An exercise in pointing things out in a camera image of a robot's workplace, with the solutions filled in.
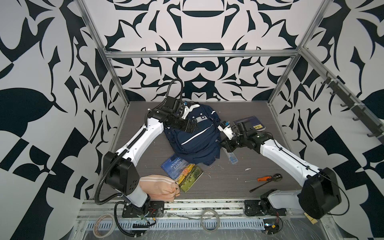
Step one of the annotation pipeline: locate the roll of clear tape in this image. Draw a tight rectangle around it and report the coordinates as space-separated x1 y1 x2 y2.
93 214 117 239

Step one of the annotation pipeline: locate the black wall hook rail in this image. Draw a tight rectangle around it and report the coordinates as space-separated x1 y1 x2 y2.
321 72 384 145

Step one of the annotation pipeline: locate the black corrugated cable conduit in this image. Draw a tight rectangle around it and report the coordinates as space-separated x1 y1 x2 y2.
94 143 136 206

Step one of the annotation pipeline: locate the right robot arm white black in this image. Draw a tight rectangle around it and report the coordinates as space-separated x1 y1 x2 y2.
218 121 343 220

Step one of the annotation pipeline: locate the navy blue student backpack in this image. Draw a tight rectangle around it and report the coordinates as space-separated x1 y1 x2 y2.
164 103 222 166

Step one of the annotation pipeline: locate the Animal Farm colourful book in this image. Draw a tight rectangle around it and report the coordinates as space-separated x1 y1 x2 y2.
161 155 204 193

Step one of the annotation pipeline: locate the pink striped pencil pouch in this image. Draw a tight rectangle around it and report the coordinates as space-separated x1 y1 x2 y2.
139 175 180 202

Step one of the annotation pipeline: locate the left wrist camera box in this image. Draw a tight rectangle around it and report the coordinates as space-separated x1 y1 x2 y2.
182 101 200 120

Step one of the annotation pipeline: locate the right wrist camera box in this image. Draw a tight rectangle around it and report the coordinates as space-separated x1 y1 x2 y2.
218 121 236 140

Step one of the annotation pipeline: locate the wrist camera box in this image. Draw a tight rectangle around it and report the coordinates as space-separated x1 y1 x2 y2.
218 121 236 140
182 101 200 120

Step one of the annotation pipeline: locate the dark blue book yellow label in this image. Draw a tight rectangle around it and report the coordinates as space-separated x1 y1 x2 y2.
234 116 266 131

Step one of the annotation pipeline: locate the clear plastic pencil case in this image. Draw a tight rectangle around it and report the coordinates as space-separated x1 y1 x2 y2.
225 150 239 165

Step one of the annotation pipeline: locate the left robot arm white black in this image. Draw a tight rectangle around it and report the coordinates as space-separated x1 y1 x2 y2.
95 97 200 208

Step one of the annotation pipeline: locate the orange handled screwdriver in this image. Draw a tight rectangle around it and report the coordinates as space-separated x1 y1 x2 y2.
244 176 272 183

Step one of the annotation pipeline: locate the black handled screwdriver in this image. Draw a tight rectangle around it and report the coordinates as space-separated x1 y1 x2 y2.
249 174 283 193

